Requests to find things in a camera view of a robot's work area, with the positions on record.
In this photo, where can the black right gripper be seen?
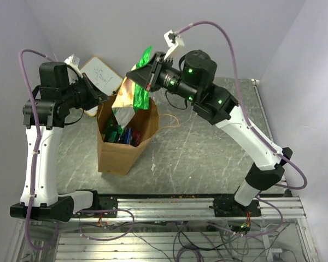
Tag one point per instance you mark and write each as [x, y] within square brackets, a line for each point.
[148, 76]

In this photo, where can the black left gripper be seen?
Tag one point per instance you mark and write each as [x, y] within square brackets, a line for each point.
[96, 95]

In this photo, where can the green cassava chips bag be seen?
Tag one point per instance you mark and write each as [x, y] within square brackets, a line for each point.
[130, 98]

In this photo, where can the brown paper bag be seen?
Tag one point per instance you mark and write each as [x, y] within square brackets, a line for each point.
[117, 151]

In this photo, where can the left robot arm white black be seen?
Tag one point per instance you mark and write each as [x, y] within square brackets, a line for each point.
[44, 119]

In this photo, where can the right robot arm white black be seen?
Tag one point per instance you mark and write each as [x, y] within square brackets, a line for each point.
[220, 108]

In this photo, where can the green snack packet in bag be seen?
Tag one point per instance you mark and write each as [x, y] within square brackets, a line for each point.
[111, 133]

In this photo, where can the small whiteboard yellow frame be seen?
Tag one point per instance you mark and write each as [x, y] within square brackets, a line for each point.
[102, 75]

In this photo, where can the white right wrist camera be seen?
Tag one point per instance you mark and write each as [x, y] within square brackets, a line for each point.
[175, 44]

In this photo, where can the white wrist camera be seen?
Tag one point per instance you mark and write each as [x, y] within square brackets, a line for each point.
[73, 61]
[175, 44]

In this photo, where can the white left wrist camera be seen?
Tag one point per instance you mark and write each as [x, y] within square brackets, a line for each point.
[73, 61]

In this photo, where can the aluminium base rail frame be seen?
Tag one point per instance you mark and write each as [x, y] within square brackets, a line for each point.
[174, 228]

